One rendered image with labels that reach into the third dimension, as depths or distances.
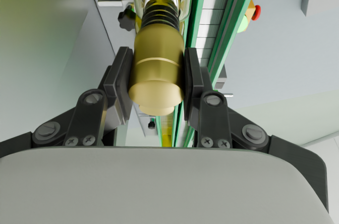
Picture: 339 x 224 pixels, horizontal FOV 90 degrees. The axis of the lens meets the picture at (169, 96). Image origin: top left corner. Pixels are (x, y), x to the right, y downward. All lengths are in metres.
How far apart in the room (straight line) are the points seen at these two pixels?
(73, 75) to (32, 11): 0.13
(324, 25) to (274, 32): 0.15
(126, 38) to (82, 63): 0.17
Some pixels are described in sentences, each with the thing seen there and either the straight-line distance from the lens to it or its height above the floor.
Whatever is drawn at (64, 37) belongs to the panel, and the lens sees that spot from 0.26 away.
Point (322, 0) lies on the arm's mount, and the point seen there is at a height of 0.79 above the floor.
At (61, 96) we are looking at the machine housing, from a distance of 0.30.
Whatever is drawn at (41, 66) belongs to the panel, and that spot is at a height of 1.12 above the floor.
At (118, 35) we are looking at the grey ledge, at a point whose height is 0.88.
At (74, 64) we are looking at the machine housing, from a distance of 0.33.
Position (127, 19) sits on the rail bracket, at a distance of 0.28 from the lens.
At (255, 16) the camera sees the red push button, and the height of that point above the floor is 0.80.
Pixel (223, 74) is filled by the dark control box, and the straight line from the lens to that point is 0.70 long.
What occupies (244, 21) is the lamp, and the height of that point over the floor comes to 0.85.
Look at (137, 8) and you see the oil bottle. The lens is 0.17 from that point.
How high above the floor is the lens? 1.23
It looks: 31 degrees down
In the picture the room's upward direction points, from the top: 179 degrees counter-clockwise
